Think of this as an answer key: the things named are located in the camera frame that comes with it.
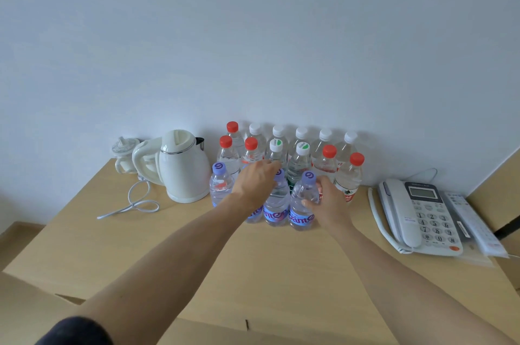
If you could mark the person's left hand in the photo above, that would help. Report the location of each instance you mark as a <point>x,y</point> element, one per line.
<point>254,184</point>

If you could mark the person's right hand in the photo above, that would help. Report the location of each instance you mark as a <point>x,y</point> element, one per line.
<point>335,210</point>

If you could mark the purple cap water bottle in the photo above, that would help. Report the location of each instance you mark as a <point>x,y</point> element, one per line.
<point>276,210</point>
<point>219,168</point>
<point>255,214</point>
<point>306,178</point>

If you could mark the red cap water bottle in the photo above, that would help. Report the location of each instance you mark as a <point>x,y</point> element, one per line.
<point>232,126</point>
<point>225,141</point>
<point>356,158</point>
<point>329,151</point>
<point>251,143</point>

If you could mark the green label water bottle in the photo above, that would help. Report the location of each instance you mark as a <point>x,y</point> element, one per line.
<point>302,149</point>
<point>276,145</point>

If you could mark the white cap water bottle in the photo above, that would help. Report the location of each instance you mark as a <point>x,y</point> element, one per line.
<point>325,134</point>
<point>255,128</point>
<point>278,130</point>
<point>350,137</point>
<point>302,132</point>

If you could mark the person's left forearm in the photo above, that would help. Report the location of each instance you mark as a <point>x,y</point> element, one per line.
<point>162,275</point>

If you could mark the person's right forearm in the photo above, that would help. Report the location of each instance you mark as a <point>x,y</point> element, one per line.
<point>406,296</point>

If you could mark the white telephone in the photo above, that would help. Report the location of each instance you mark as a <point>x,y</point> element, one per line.
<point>406,210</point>

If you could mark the white electric kettle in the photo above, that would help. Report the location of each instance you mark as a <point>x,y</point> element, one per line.
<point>183,174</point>

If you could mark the wooden table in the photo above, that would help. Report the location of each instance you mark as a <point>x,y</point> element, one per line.
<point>264,275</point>

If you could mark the white lidded mug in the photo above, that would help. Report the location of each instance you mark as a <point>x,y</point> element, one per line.
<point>122,149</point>

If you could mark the bagged remote control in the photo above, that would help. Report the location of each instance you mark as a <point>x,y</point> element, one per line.
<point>475,223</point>

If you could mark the black t-shirt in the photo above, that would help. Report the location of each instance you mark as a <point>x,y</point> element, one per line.
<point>77,332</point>

